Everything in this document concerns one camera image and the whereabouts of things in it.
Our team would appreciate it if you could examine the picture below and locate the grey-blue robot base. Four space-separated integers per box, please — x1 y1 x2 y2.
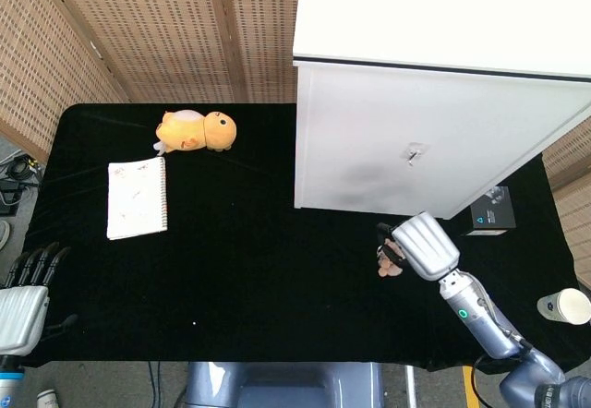
183 360 386 408

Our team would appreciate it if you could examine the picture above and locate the small black product box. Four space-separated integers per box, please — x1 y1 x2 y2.
464 185 516 237

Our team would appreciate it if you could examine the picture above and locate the orange plush duck toy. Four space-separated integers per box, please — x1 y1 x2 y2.
152 109 238 157

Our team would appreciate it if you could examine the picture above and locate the white paper cup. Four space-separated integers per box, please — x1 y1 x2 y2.
536 287 591 327

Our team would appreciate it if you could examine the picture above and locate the metal table leg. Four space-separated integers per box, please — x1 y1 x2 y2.
404 364 418 408

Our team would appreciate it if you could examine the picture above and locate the black cable bundle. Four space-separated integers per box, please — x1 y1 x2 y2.
0 148 45 218

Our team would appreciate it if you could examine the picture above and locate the white spiral notebook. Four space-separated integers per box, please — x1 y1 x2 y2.
106 156 169 242

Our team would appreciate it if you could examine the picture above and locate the blue cable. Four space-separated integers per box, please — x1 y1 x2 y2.
146 360 163 408

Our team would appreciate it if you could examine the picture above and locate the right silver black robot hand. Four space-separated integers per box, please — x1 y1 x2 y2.
375 210 462 282

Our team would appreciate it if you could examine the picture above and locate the white cabinet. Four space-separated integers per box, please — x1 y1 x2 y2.
292 0 591 221

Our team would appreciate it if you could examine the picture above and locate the black velvet tablecloth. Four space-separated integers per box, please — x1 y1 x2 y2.
12 102 581 376

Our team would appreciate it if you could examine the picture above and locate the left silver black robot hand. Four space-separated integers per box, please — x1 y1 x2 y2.
0 240 79 359

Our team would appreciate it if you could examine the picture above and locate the pink keychain toy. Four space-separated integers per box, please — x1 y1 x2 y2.
375 236 408 278

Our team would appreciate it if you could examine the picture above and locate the woven bamboo folding screen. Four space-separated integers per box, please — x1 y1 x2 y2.
0 0 302 165
541 114 591 290

